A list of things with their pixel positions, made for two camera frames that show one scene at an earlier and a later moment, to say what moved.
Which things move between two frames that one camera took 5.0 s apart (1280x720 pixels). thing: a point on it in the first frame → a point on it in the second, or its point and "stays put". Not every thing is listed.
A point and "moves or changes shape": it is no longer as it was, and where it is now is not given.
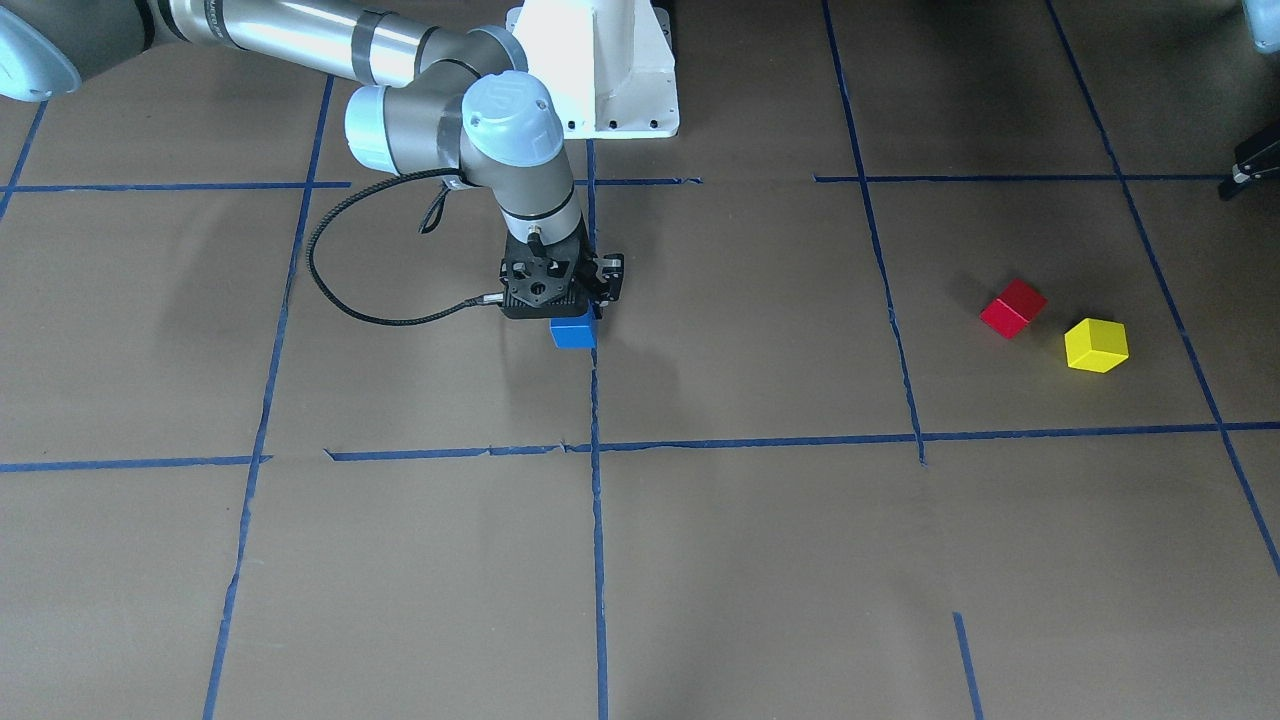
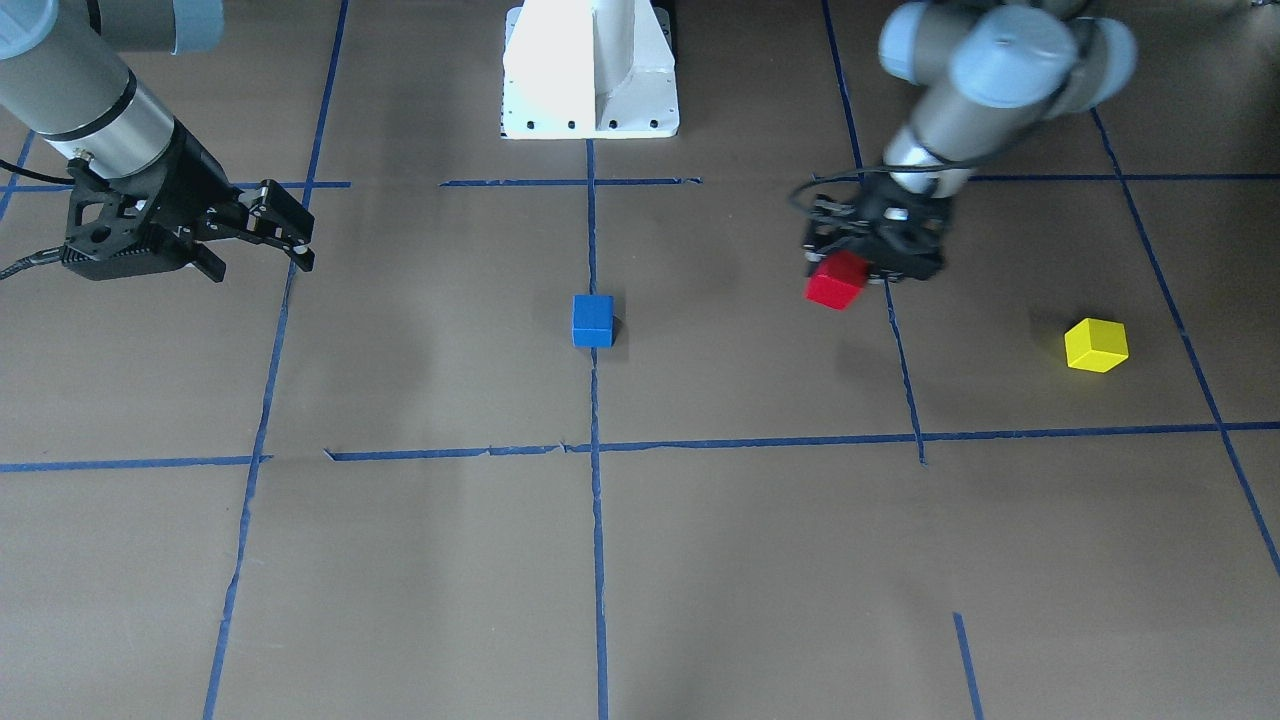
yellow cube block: [1096, 345] stays put
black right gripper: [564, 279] → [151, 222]
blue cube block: [575, 332] moves or changes shape
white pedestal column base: [608, 62] stays put
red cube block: [1014, 310] → [837, 279]
